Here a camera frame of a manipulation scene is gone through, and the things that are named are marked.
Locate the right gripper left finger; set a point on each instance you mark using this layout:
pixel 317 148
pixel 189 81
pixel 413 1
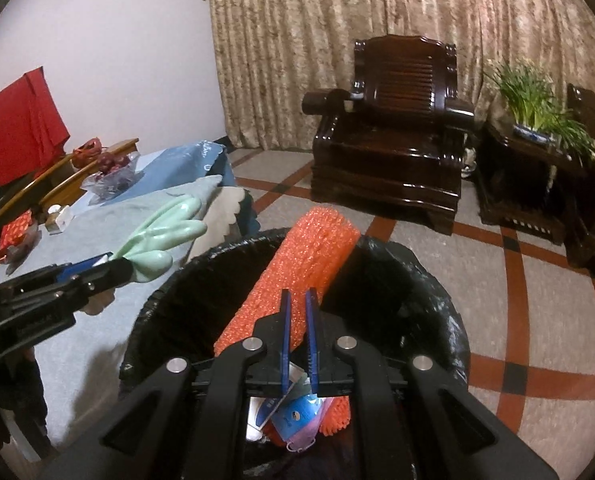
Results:
pixel 186 421

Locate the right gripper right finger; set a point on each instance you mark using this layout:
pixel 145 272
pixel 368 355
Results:
pixel 412 419

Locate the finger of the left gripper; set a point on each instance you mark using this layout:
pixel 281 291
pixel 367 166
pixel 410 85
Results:
pixel 97 274

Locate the orange foam net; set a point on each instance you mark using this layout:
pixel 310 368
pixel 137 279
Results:
pixel 311 256
pixel 337 419

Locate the white blue medicine box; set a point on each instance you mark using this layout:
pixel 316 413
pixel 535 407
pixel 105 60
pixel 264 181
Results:
pixel 261 410

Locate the pink face mask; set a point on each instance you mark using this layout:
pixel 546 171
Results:
pixel 306 437

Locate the small glass dish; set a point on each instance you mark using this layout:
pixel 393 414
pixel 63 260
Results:
pixel 17 252

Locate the white tissue box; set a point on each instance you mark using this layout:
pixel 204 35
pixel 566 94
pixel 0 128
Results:
pixel 58 219

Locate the red snack packet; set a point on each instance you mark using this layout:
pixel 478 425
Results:
pixel 14 233

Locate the glass fruit bowl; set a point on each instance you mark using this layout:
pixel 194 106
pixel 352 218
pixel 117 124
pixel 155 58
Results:
pixel 101 188

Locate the grey table cloth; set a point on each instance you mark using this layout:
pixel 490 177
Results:
pixel 69 379

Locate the wooden TV cabinet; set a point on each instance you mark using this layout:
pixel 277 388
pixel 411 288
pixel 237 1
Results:
pixel 59 184

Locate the red apples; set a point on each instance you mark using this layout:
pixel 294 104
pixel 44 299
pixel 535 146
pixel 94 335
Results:
pixel 108 162

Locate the blue table cloth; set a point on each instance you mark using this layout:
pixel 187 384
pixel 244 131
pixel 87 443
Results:
pixel 171 167

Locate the red basket ornament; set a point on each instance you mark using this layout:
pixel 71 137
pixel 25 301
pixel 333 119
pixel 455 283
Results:
pixel 86 153

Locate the red cloth cover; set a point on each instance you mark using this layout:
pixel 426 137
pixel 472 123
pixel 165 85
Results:
pixel 32 132

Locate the dark wooden side table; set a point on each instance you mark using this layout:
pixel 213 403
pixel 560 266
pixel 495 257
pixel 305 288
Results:
pixel 526 186

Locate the beige patterned curtain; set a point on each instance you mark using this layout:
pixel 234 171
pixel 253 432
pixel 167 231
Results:
pixel 270 53

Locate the green potted plant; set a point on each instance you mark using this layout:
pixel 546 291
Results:
pixel 530 97

